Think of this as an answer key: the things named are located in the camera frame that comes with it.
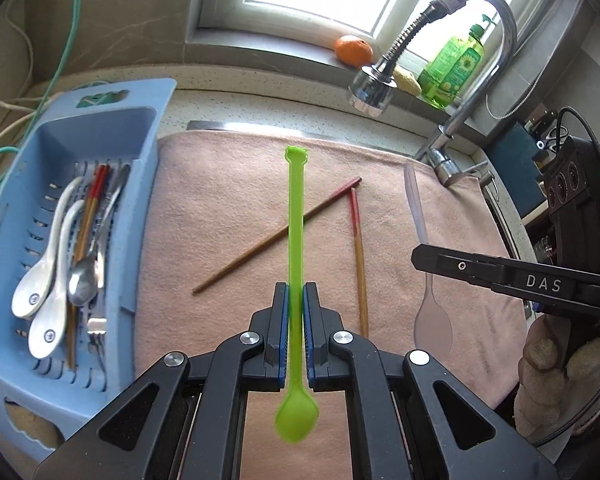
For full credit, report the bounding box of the blue plastic utensil tray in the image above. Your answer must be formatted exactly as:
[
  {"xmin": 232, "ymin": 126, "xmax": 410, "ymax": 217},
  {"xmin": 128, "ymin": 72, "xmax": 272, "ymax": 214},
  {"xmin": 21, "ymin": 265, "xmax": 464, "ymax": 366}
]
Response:
[{"xmin": 0, "ymin": 77, "xmax": 178, "ymax": 453}]

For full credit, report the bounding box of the clear plastic spoon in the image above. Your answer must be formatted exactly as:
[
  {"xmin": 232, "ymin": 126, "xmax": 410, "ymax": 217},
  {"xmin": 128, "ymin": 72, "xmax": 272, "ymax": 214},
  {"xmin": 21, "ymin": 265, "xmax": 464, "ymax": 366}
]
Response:
[{"xmin": 402, "ymin": 162, "xmax": 453, "ymax": 361}]

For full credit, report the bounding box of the chrome kitchen faucet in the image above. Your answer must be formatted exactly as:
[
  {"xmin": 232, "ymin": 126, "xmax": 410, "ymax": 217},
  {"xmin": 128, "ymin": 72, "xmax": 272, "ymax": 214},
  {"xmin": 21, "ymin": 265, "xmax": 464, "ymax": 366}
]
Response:
[{"xmin": 415, "ymin": 0, "xmax": 518, "ymax": 188}]

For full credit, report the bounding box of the white ceramic spoon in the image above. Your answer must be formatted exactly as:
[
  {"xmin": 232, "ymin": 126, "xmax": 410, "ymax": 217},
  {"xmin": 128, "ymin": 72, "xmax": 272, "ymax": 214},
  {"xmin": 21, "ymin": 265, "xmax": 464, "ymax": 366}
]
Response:
[
  {"xmin": 11, "ymin": 176, "xmax": 85, "ymax": 319},
  {"xmin": 28, "ymin": 199, "xmax": 87, "ymax": 360}
]

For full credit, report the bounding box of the black braided cable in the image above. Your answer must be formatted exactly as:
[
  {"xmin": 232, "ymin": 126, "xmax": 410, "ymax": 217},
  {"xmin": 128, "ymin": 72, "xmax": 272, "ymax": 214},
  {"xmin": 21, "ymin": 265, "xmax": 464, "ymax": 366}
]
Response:
[{"xmin": 530, "ymin": 106, "xmax": 600, "ymax": 448}]

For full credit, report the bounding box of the dark teal box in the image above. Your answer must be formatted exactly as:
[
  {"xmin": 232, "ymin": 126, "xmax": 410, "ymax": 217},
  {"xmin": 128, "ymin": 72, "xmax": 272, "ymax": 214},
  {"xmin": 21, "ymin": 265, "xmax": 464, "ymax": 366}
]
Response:
[{"xmin": 485, "ymin": 120, "xmax": 548, "ymax": 211}]

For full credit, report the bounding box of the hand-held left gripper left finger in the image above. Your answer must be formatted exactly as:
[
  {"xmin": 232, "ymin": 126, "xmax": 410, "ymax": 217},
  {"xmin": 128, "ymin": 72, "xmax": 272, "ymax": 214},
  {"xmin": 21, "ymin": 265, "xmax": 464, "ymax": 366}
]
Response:
[{"xmin": 32, "ymin": 281, "xmax": 291, "ymax": 480}]

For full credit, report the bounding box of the orange fruit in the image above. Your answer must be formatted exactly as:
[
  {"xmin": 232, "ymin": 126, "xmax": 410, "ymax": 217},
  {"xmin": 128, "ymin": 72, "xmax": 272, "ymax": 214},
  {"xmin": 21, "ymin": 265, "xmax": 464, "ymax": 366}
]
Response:
[{"xmin": 334, "ymin": 35, "xmax": 373, "ymax": 67}]

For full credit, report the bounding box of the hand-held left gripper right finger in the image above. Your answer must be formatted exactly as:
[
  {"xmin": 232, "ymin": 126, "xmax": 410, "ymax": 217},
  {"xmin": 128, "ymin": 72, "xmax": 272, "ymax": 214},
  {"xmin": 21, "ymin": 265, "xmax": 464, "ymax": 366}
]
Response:
[{"xmin": 302, "ymin": 281, "xmax": 561, "ymax": 480}]

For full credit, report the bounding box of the grey stone windowsill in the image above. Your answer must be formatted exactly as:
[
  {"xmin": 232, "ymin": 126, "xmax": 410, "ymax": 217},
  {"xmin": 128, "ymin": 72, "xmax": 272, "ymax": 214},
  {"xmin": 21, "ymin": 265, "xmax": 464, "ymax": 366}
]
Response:
[{"xmin": 182, "ymin": 27, "xmax": 486, "ymax": 116}]

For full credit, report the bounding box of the yellow sponge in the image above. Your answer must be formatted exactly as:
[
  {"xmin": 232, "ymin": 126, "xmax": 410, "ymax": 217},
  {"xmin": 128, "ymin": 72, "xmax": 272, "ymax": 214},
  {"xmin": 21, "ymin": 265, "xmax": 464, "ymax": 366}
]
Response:
[{"xmin": 395, "ymin": 65, "xmax": 423, "ymax": 97}]

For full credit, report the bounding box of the white cable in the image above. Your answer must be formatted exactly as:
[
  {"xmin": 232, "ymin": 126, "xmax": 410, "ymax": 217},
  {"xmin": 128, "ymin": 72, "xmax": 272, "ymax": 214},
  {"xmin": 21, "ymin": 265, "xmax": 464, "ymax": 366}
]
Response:
[{"xmin": 0, "ymin": 10, "xmax": 51, "ymax": 146}]

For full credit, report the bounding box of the steel spoon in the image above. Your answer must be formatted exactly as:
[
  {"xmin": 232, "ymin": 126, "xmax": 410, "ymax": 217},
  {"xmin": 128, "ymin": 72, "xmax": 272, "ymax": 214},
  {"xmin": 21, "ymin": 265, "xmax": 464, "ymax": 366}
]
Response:
[{"xmin": 68, "ymin": 164, "xmax": 132, "ymax": 307}]

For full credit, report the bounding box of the chrome faucet spray head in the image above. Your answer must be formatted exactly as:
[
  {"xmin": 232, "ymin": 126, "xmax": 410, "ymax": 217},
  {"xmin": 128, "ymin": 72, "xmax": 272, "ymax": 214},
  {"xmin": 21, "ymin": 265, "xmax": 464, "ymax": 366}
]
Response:
[{"xmin": 347, "ymin": 0, "xmax": 468, "ymax": 118}]

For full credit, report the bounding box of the green plastic spoon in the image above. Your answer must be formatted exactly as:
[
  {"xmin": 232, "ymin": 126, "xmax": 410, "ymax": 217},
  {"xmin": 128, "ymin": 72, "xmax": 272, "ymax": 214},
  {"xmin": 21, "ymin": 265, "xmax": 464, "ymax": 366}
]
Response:
[{"xmin": 274, "ymin": 145, "xmax": 321, "ymax": 445}]

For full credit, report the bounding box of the person's right hand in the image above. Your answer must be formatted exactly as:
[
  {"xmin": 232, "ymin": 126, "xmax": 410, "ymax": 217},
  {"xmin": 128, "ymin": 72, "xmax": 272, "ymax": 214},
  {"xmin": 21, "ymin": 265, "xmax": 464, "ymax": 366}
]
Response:
[{"xmin": 514, "ymin": 312, "xmax": 600, "ymax": 443}]

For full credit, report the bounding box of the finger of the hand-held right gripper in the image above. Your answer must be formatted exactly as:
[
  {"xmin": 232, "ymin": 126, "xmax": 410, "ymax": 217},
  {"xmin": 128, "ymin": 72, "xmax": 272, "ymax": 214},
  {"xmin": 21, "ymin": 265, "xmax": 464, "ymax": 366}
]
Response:
[{"xmin": 411, "ymin": 243, "xmax": 511, "ymax": 288}]

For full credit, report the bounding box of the green hose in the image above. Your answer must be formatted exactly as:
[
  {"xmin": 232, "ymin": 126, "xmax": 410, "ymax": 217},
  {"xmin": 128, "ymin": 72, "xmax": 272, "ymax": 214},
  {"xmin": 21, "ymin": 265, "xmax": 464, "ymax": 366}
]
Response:
[{"xmin": 0, "ymin": 0, "xmax": 86, "ymax": 196}]

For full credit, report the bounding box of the green dish soap bottle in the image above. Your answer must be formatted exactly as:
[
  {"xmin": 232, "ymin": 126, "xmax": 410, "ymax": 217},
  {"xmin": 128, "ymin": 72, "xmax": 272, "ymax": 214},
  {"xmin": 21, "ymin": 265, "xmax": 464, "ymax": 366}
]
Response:
[{"xmin": 417, "ymin": 14, "xmax": 496, "ymax": 111}]

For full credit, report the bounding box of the pink towel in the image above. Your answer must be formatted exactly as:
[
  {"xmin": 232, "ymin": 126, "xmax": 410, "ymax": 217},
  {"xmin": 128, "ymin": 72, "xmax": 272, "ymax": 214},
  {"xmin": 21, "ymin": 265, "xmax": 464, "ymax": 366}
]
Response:
[{"xmin": 130, "ymin": 130, "xmax": 531, "ymax": 480}]

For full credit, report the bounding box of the steel fork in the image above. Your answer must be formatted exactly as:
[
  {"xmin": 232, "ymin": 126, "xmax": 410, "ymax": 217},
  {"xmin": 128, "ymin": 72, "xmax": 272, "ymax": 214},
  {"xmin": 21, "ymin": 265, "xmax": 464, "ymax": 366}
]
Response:
[{"xmin": 86, "ymin": 170, "xmax": 131, "ymax": 361}]

